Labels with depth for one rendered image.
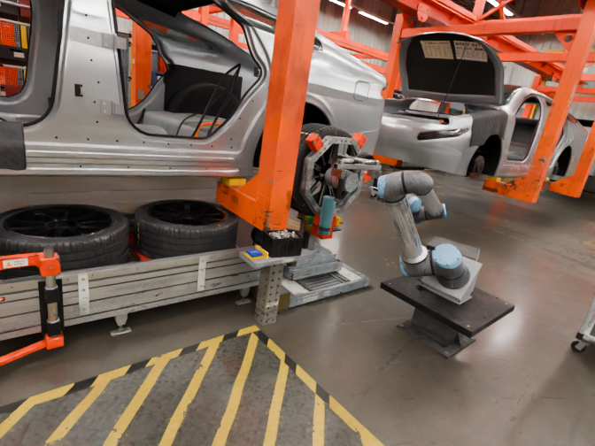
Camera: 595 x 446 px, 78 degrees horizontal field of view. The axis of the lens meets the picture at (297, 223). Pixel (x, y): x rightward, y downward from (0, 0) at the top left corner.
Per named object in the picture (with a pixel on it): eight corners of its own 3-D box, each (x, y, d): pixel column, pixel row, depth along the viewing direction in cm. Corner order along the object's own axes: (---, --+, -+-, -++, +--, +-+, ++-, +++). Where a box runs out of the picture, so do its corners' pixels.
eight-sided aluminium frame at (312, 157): (350, 210, 284) (364, 139, 268) (356, 212, 279) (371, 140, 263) (295, 214, 250) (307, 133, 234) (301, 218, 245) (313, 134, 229)
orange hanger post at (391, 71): (372, 159, 704) (402, 16, 630) (401, 166, 655) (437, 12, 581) (367, 158, 694) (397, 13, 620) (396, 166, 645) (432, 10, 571)
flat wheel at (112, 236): (33, 303, 165) (28, 255, 158) (-39, 257, 193) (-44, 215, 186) (152, 261, 221) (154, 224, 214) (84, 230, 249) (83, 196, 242)
